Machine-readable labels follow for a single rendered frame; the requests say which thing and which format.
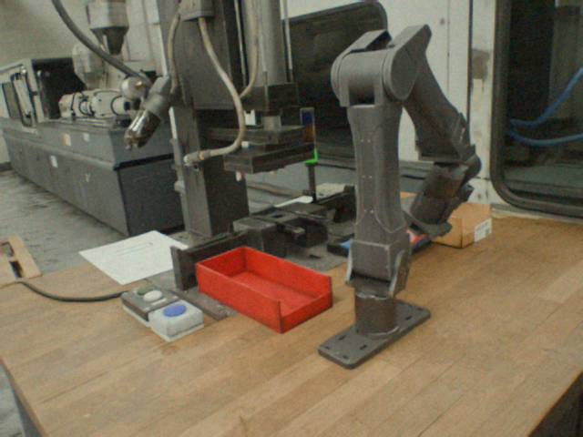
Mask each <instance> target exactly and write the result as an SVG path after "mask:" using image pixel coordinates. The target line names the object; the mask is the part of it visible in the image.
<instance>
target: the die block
mask: <svg viewBox="0 0 583 437"><path fill-rule="evenodd" d="M314 216H323V217H326V218H327V214H326V211H324V212H323V213H320V214H317V215H314ZM290 226H294V227H297V228H301V229H304V233H302V234H301V235H297V237H296V239H292V238H290V237H288V235H283V234H281V233H277V229H273V230H271V231H268V232H265V233H261V234H260V233H257V232H253V231H249V230H246V229H241V228H237V227H234V231H236V230H243V231H247V235H248V246H246V247H249V249H255V250H258V251H260V252H264V253H267V254H270V255H272V256H275V257H278V258H281V259H284V258H287V251H285V241H288V242H290V243H294V244H297V245H301V246H304V247H307V249H311V248H312V247H313V246H315V245H318V244H320V243H323V242H325V241H328V229H327V228H319V227H313V226H308V225H304V223H302V219H301V220H299V221H295V222H292V223H290Z"/></svg>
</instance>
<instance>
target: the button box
mask: <svg viewBox="0 0 583 437"><path fill-rule="evenodd" d="M20 283H21V284H23V285H26V286H27V287H28V288H30V289H31V290H35V291H36V292H38V294H40V295H42V296H45V297H48V298H51V299H54V300H64V301H97V300H109V299H114V298H118V297H120V298H121V301H122V304H124V310H126V311H127V312H128V313H130V314H131V315H132V316H135V318H136V319H137V320H139V321H140V322H142V323H143V324H145V325H147V326H151V325H150V322H149V316H148V315H149V314H150V312H151V311H155V310H160V309H162V308H165V307H167V305H170V304H172V303H174V302H177V301H179V298H178V297H176V296H174V294H172V293H171V292H169V291H166V290H164V289H162V288H161V287H159V286H158V285H155V284H153V282H150V284H149V285H147V286H143V287H152V288H153V291H160V292H161V297H160V298H159V299H157V300H145V299H144V296H139V295H138V293H137V290H138V289H140V288H135V289H133V290H124V291H120V292H115V293H110V295H106V296H99V297H63V296H57V295H53V294H50V292H47V291H43V290H41V289H39V288H38V287H36V286H33V285H32V284H30V283H28V282H26V280H19V281H18V282H17V283H16V285H17V284H20ZM143 287H141V288H143Z"/></svg>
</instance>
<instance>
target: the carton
mask: <svg viewBox="0 0 583 437"><path fill-rule="evenodd" d="M412 195H415V196H416V194H413V193H406V192H400V198H406V197H409V196H412ZM447 221H448V222H449V223H451V224H452V226H453V228H452V230H451V231H449V232H448V233H446V234H445V236H444V237H442V238H440V237H437V238H436V239H434V240H432V242H433V243H437V244H442V245H446V246H451V247H455V249H464V248H465V247H466V246H468V245H470V244H471V243H474V242H477V241H478V240H480V239H482V238H484V237H486V235H488V234H490V233H491V218H490V205H487V204H479V203H472V202H466V203H463V204H462V205H460V206H459V207H458V208H457V209H456V210H454V211H453V212H452V215H451V217H449V218H448V220H447Z"/></svg>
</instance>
